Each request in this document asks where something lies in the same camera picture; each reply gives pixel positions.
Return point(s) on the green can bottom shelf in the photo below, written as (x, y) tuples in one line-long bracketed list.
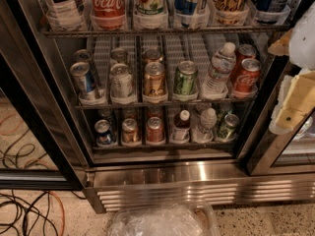
[(226, 131)]

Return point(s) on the steel fridge base grille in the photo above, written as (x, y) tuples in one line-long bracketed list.
[(113, 188)]

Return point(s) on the green soda can middle shelf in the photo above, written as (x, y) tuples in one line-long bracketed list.
[(185, 81)]

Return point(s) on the blue can bottom shelf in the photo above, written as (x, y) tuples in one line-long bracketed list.
[(105, 137)]

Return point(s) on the clear plastic bin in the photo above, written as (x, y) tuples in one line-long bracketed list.
[(189, 218)]

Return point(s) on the blue silver can front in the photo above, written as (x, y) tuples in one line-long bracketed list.
[(85, 82)]

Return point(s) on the blue silver can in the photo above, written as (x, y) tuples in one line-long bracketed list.
[(85, 82), (84, 55)]

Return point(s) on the blue label bottle top shelf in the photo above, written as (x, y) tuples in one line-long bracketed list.
[(190, 14)]

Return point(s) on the white soda can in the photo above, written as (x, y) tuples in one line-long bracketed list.
[(122, 88), (119, 56)]

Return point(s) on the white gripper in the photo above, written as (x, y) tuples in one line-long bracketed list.
[(304, 39)]

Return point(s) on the red Coca-Cola can rear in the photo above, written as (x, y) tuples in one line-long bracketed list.
[(242, 52)]

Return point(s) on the red Coca-Cola bottle top shelf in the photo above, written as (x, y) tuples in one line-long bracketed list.
[(109, 14)]

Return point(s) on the gold soda can rear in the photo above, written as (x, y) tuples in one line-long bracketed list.
[(153, 55)]

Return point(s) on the white soda can rear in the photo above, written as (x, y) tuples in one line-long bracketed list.
[(119, 56)]

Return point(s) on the red coca-cola can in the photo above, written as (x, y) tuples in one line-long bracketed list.
[(246, 77), (242, 52)]

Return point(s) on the red can bottom shelf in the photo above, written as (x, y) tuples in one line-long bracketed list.
[(154, 131)]

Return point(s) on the gold soda can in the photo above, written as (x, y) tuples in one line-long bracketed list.
[(153, 55), (154, 85)]

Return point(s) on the green white soda bottle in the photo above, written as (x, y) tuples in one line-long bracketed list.
[(150, 15)]

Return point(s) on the white soda can front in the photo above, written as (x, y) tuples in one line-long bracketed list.
[(122, 88)]

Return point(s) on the gold label bottle top shelf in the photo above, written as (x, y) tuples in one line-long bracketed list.
[(229, 12)]

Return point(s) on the red Coca-Cola can front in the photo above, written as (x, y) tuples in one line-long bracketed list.
[(246, 77)]

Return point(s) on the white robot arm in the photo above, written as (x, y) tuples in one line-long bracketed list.
[(301, 46)]

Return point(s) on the right glass fridge door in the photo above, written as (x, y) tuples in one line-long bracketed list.
[(262, 152)]

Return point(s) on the clear water bottle middle shelf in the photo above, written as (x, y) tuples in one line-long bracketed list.
[(222, 63)]

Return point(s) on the gold can bottom shelf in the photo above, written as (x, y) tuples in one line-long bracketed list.
[(130, 132)]

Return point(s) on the blue silver can rear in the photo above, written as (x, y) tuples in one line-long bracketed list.
[(84, 55)]

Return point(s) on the gold soda can front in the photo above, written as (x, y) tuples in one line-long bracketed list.
[(154, 85)]

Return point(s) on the clear water bottle shelf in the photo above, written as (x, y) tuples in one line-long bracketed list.
[(222, 63), (203, 130)]

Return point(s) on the white tea bottle top shelf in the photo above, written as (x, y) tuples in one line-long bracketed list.
[(66, 15)]

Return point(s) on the brown juice bottle white cap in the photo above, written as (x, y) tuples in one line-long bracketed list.
[(181, 127)]

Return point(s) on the clear water bottle bottom shelf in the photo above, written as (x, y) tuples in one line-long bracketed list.
[(203, 130)]

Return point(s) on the left glass fridge door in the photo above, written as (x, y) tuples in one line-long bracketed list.
[(34, 77)]

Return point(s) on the glass fridge door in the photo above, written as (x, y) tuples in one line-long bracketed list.
[(34, 77), (262, 152)]

